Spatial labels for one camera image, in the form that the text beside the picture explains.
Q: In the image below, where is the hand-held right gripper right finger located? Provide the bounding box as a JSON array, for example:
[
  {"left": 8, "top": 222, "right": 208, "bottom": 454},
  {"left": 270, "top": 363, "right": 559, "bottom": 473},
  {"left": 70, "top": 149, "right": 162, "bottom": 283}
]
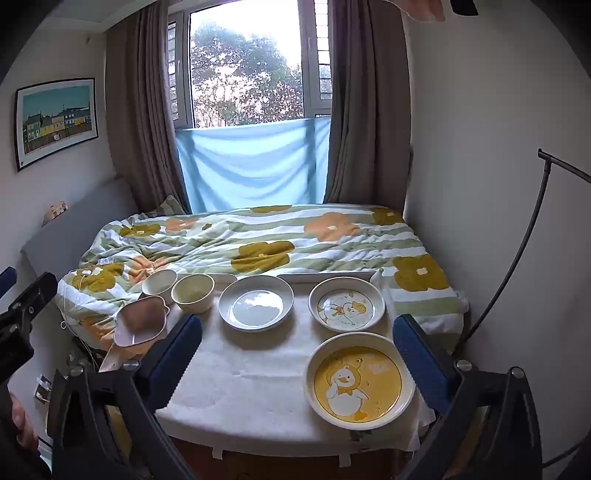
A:
[{"left": 392, "top": 314, "right": 543, "bottom": 480}]

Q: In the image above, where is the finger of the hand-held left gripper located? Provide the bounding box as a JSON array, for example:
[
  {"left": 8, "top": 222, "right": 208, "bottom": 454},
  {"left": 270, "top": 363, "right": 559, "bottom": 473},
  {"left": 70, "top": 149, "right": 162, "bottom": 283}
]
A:
[
  {"left": 0, "top": 272, "right": 59, "bottom": 331},
  {"left": 0, "top": 266, "right": 18, "bottom": 299}
]

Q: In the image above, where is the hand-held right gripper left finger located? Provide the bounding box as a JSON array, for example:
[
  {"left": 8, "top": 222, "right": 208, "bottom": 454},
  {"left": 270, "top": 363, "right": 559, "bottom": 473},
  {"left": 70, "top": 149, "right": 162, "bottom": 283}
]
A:
[{"left": 46, "top": 314, "right": 204, "bottom": 480}]

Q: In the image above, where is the pink cat-shaped bowl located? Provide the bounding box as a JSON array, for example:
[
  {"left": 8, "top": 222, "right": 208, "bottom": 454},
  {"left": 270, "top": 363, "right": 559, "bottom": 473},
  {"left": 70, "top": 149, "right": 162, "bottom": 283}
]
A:
[{"left": 113, "top": 295, "right": 171, "bottom": 348}]

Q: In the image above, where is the yellow duck print plate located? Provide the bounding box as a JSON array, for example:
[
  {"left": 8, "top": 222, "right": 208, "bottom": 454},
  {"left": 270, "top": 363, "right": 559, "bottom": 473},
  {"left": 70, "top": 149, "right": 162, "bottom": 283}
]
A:
[{"left": 302, "top": 333, "right": 416, "bottom": 431}]

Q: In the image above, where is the white snowman print plate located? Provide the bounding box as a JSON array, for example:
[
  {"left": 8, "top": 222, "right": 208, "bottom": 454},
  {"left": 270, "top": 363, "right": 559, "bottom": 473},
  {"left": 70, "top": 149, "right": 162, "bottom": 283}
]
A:
[{"left": 308, "top": 277, "right": 385, "bottom": 333}]

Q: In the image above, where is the person's left forearm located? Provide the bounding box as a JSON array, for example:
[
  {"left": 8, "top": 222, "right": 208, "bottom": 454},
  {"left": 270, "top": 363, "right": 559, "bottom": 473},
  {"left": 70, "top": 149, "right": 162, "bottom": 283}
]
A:
[{"left": 0, "top": 383, "right": 54, "bottom": 480}]

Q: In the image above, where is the person's left hand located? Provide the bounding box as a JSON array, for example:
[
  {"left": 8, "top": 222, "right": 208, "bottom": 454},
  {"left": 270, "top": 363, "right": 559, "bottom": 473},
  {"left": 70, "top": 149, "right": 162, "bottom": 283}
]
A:
[{"left": 10, "top": 392, "right": 38, "bottom": 449}]

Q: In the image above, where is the cream bowl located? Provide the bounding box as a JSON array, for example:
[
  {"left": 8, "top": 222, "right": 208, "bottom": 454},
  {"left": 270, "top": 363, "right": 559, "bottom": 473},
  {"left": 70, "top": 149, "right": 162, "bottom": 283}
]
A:
[{"left": 171, "top": 274, "right": 216, "bottom": 315}]

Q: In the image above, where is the white bowl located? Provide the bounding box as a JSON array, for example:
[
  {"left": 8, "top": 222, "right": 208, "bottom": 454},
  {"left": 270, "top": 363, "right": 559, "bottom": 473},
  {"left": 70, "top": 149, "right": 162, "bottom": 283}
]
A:
[{"left": 141, "top": 269, "right": 178, "bottom": 305}]

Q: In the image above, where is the grey padded headboard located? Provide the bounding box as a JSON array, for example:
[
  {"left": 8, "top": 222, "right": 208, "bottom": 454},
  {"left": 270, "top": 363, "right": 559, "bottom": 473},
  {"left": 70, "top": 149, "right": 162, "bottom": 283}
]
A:
[{"left": 21, "top": 178, "right": 139, "bottom": 278}]

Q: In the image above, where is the small plush toy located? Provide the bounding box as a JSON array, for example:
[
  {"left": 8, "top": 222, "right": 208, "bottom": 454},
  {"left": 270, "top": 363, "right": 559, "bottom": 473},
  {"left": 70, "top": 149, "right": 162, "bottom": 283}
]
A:
[{"left": 42, "top": 200, "right": 69, "bottom": 227}]

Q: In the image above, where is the plain white plate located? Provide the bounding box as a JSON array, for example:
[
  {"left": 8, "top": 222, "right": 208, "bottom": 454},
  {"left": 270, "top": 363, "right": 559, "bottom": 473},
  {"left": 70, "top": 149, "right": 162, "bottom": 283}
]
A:
[{"left": 218, "top": 275, "right": 295, "bottom": 332}]

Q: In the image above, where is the green patterned pillow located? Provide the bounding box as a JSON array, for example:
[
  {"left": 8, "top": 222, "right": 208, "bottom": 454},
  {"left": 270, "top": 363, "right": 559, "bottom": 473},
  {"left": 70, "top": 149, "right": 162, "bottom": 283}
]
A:
[{"left": 148, "top": 194, "right": 188, "bottom": 217}]

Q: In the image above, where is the floral striped blanket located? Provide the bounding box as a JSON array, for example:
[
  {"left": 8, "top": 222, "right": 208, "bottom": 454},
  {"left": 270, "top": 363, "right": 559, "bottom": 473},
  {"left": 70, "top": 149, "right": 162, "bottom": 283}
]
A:
[{"left": 55, "top": 203, "right": 469, "bottom": 361}]

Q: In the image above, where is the black floor lamp pole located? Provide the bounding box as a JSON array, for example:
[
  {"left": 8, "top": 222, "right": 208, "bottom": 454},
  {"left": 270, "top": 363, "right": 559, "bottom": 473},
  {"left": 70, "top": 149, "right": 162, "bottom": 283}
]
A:
[{"left": 455, "top": 148, "right": 591, "bottom": 356}]

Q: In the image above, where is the light blue cloth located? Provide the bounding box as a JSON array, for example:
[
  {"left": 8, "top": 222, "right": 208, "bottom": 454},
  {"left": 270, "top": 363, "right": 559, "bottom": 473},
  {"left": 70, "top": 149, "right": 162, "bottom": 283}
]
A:
[{"left": 175, "top": 116, "right": 331, "bottom": 214}]

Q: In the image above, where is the brown curtain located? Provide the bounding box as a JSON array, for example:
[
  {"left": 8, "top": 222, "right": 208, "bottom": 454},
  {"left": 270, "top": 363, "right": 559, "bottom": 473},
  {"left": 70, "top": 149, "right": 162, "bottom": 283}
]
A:
[
  {"left": 105, "top": 0, "right": 190, "bottom": 215},
  {"left": 323, "top": 0, "right": 414, "bottom": 222}
]

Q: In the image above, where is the window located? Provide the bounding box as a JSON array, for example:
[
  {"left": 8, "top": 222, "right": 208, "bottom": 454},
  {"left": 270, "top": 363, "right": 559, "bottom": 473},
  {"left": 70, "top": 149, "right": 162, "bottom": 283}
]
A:
[{"left": 166, "top": 0, "right": 333, "bottom": 130}]

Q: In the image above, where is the framed wall poster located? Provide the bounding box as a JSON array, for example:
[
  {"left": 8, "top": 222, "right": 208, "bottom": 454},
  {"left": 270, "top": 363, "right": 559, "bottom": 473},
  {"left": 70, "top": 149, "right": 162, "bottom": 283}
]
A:
[{"left": 14, "top": 78, "right": 100, "bottom": 172}]

